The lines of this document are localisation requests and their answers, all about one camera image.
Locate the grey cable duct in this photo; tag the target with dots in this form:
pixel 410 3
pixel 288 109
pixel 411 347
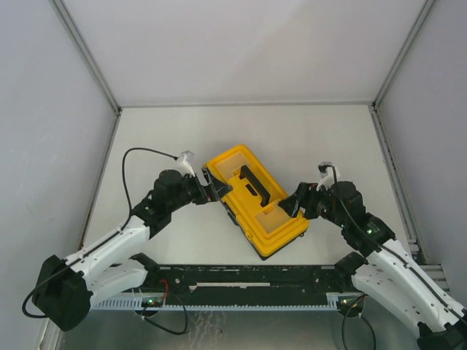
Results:
pixel 157 302

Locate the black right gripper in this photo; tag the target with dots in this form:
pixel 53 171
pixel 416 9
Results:
pixel 304 202

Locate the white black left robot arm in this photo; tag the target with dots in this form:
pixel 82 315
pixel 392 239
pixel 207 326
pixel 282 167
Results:
pixel 67 288

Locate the yellow black plastic toolbox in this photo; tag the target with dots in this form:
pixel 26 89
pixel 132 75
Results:
pixel 253 201

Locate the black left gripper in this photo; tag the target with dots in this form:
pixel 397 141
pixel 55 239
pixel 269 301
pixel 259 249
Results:
pixel 203 190

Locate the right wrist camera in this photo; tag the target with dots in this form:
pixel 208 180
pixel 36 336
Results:
pixel 329 175

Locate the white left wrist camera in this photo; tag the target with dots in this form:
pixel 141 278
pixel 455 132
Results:
pixel 183 163

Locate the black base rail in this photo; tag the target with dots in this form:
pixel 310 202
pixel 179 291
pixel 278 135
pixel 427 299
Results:
pixel 320 278

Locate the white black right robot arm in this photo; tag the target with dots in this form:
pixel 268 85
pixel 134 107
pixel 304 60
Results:
pixel 381 268

